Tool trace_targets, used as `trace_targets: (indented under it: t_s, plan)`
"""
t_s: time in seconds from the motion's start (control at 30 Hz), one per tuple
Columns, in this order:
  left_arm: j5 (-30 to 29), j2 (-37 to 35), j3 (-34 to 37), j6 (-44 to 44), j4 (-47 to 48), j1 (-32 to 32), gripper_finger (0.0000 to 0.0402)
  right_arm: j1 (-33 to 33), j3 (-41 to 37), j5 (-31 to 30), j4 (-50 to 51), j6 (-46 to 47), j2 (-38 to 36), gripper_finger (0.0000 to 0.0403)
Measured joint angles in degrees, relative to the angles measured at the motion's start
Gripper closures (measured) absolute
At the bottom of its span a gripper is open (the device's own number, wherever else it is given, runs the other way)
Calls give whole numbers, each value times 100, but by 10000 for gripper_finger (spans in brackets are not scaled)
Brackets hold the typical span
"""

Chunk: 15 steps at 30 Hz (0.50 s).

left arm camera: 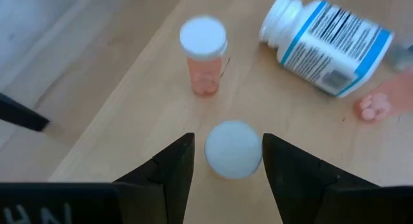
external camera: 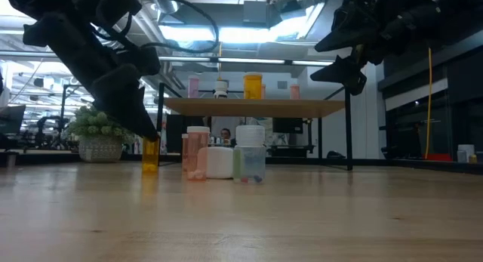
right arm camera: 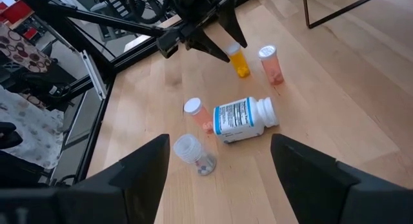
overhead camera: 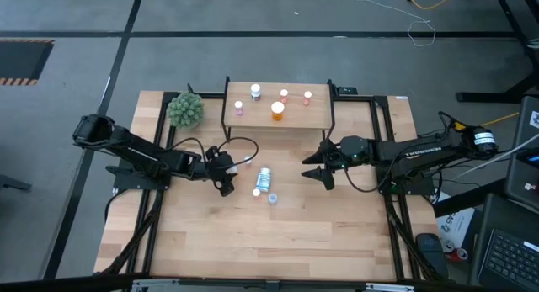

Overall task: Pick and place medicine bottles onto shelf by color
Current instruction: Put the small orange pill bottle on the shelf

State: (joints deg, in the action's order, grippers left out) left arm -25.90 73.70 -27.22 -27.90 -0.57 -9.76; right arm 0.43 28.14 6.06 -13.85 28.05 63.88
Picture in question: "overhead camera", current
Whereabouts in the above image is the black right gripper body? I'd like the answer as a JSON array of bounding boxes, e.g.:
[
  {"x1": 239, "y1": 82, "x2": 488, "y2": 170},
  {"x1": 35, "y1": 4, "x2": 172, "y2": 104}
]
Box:
[{"x1": 322, "y1": 135, "x2": 374, "y2": 191}]

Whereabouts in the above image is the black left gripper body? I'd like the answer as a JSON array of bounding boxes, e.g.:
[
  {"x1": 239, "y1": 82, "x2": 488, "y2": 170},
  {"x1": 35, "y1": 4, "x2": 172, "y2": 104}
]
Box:
[{"x1": 200, "y1": 145, "x2": 235, "y2": 179}]

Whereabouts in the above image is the large white blue-label bottle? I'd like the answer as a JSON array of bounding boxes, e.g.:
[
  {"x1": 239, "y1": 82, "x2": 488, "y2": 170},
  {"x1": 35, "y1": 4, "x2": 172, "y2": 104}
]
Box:
[{"x1": 255, "y1": 167, "x2": 273, "y2": 194}]

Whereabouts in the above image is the large orange pill bottle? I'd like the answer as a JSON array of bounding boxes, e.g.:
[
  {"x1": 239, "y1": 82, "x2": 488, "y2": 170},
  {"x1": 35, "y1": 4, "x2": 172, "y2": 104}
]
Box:
[{"x1": 270, "y1": 101, "x2": 286, "y2": 122}]

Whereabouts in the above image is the wooden shelf with black legs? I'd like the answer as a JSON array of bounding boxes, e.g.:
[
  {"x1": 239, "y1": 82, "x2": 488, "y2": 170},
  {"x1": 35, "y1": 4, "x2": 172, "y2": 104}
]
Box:
[{"x1": 220, "y1": 76, "x2": 338, "y2": 146}]

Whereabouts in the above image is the green potted plant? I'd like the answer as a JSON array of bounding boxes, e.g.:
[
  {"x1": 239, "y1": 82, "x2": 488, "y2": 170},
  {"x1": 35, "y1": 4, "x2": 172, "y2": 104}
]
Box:
[{"x1": 166, "y1": 91, "x2": 206, "y2": 131}]

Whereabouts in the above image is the black desk bar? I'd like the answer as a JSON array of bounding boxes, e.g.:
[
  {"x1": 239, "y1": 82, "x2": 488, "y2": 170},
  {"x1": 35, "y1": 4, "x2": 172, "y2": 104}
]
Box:
[{"x1": 432, "y1": 178, "x2": 506, "y2": 217}]

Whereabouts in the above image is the white cardboard box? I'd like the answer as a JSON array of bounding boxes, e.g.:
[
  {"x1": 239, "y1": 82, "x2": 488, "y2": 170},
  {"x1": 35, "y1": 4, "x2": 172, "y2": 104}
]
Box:
[{"x1": 435, "y1": 193, "x2": 477, "y2": 251}]

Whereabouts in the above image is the red drinks can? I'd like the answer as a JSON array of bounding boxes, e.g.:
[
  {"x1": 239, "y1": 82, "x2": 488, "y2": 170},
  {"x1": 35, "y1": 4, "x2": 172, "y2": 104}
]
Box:
[{"x1": 446, "y1": 246, "x2": 469, "y2": 263}]

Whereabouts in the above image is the dark laptop lid with sticker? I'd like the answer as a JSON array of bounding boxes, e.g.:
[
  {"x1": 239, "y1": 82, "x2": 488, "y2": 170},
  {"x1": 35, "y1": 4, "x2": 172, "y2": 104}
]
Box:
[{"x1": 504, "y1": 96, "x2": 539, "y2": 211}]

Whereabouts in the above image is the black laptop with keyboard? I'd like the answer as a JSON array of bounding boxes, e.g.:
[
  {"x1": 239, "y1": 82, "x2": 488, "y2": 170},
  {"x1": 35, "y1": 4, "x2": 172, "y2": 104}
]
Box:
[{"x1": 469, "y1": 193, "x2": 539, "y2": 292}]

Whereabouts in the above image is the black chair leg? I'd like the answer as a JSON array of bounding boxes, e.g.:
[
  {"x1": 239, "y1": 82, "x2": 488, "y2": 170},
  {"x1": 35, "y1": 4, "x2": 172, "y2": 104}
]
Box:
[{"x1": 0, "y1": 173, "x2": 33, "y2": 192}]

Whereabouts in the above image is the black hazard-striped floor mat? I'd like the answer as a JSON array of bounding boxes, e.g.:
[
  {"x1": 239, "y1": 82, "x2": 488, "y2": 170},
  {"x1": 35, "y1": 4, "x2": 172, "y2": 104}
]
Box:
[{"x1": 0, "y1": 38, "x2": 56, "y2": 87}]

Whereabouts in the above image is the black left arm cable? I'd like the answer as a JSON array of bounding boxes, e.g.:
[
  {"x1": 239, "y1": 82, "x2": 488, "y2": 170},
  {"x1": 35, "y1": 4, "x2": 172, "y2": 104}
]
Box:
[{"x1": 168, "y1": 135, "x2": 260, "y2": 169}]

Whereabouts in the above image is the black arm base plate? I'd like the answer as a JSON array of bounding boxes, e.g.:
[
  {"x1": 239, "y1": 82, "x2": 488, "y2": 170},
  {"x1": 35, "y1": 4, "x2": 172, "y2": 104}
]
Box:
[
  {"x1": 376, "y1": 173, "x2": 435, "y2": 196},
  {"x1": 113, "y1": 165, "x2": 172, "y2": 191}
]

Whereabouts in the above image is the black aluminium extrusion frame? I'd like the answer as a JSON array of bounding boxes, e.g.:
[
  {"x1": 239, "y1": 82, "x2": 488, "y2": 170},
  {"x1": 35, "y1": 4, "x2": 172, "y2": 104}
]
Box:
[{"x1": 99, "y1": 91, "x2": 447, "y2": 283}]

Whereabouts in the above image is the grey frame crossbar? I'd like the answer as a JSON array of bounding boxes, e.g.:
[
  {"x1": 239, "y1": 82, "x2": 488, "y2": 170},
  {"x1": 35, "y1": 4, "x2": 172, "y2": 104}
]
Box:
[{"x1": 130, "y1": 277, "x2": 416, "y2": 292}]

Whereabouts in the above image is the black desk frame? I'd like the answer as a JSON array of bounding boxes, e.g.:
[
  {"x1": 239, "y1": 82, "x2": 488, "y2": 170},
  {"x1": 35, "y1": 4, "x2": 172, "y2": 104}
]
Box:
[{"x1": 420, "y1": 0, "x2": 539, "y2": 104}]

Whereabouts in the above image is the white floor cable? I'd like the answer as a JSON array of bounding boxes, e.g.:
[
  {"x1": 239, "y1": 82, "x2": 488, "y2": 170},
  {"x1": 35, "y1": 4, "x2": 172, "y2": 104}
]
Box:
[{"x1": 343, "y1": 0, "x2": 437, "y2": 48}]

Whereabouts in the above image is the yellow extension cord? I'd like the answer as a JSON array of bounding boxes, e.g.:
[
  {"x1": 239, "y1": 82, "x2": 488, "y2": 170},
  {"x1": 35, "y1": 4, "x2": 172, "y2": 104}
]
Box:
[{"x1": 452, "y1": 111, "x2": 520, "y2": 131}]

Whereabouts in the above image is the grey cable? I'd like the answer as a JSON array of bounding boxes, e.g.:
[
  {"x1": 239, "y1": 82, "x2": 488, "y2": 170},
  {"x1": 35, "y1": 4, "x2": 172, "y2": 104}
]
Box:
[{"x1": 452, "y1": 134, "x2": 539, "y2": 182}]

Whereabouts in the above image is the yellow floor cable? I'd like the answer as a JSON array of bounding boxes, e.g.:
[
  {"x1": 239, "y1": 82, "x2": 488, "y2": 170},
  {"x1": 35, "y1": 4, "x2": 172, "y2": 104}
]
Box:
[{"x1": 399, "y1": 0, "x2": 460, "y2": 11}]

